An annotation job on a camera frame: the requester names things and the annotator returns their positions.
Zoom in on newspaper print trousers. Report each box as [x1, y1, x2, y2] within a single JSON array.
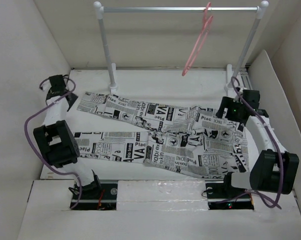
[[74, 92, 250, 179]]

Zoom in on pink clothes hanger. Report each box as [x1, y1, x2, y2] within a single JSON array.
[[181, 2, 214, 77]]

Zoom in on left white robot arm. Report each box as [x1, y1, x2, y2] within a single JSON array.
[[33, 75, 102, 199]]

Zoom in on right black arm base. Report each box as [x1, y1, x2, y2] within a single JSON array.
[[201, 181, 254, 210]]

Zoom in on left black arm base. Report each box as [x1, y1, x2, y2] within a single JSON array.
[[68, 181, 118, 211]]

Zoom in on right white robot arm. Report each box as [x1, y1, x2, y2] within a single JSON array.
[[216, 87, 299, 197]]

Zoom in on white clothes rack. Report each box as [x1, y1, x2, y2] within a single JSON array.
[[93, 0, 270, 93]]

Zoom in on white foam block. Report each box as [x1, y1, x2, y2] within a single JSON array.
[[116, 179, 209, 212]]

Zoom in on aluminium side rail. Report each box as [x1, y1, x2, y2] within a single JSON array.
[[240, 64, 254, 90]]

